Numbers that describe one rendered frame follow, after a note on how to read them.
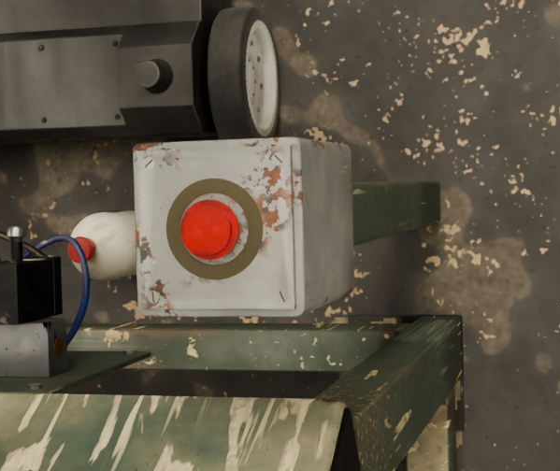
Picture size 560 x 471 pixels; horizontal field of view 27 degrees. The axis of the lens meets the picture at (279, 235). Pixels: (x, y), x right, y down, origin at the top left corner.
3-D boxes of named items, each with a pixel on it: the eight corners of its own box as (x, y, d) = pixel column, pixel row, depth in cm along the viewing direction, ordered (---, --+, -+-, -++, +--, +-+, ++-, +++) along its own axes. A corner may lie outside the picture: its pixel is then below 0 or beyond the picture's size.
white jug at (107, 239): (164, 209, 178) (111, 213, 159) (165, 274, 179) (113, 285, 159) (104, 210, 181) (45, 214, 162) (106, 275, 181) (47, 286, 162)
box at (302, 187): (353, 144, 94) (298, 135, 77) (357, 292, 94) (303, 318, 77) (212, 149, 97) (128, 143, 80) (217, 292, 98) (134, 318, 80)
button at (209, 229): (244, 198, 78) (235, 198, 76) (246, 258, 79) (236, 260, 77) (188, 199, 79) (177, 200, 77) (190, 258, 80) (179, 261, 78)
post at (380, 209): (439, 181, 167) (318, 182, 95) (440, 222, 167) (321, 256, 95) (398, 182, 169) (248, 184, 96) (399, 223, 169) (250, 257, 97)
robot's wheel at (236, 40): (256, 83, 178) (223, -22, 163) (288, 81, 177) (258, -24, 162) (232, 180, 166) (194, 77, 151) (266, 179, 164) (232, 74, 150)
